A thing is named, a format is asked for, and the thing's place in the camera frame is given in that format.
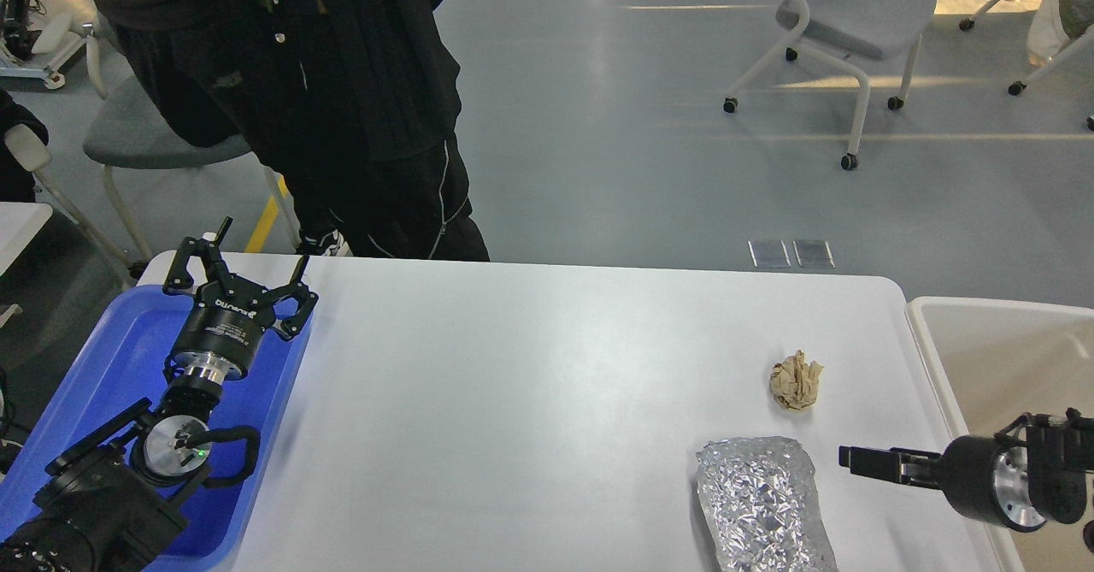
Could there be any crumpled brown paper ball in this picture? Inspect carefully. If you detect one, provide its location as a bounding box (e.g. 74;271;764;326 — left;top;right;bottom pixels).
768;350;825;411

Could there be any metal floor plate left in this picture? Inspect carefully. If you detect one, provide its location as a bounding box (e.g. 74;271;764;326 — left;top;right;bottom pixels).
749;240;791;269

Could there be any grey chair behind persons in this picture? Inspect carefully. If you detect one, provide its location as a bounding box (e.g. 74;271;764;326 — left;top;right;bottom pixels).
83;14;251;261

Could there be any person in black jacket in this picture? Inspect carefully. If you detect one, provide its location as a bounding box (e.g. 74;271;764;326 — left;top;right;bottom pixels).
238;0;490;262

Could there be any white chair at edge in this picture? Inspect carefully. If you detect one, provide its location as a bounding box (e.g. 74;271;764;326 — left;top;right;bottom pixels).
1;89;133;289
958;0;1091;97

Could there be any metal floor plate right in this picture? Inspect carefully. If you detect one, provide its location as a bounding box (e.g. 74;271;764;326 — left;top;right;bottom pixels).
792;240;836;269

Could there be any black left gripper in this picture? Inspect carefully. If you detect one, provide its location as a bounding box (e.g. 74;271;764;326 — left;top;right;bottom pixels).
161;217;319;380

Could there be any white side table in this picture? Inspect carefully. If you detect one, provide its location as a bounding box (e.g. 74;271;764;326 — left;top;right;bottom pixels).
1;202;55;275

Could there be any white chair at right edge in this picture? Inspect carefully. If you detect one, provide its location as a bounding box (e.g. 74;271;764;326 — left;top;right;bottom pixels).
958;0;1091;97

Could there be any grey white office chair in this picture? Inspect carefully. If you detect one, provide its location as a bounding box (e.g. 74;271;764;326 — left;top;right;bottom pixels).
722;0;936;171

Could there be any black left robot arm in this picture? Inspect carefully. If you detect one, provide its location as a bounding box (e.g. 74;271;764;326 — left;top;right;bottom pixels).
3;219;318;571

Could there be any metal floor plate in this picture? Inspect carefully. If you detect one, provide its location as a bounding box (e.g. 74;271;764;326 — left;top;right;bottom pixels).
749;240;791;269
792;240;836;269

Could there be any white chair at left edge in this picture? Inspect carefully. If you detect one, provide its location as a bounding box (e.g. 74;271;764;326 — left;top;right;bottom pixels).
1;89;133;289

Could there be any blue plastic tray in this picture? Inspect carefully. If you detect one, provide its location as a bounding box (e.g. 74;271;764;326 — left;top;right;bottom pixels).
0;285;314;572

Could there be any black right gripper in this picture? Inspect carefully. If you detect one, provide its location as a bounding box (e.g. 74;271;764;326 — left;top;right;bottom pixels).
838;436;1048;533

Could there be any white equipment stand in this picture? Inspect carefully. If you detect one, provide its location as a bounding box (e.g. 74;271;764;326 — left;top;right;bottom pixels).
1;0;85;90

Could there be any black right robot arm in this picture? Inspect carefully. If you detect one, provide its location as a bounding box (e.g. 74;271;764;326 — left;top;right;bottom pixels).
838;408;1093;534

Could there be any person in dark trousers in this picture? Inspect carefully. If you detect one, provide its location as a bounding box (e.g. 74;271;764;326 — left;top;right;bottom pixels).
93;0;344;256

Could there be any aluminium foil sheet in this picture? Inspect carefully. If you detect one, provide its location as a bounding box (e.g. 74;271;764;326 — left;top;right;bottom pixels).
695;436;838;571

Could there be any beige plastic bin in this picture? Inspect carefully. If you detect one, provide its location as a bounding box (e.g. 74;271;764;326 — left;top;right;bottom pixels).
905;297;1093;571

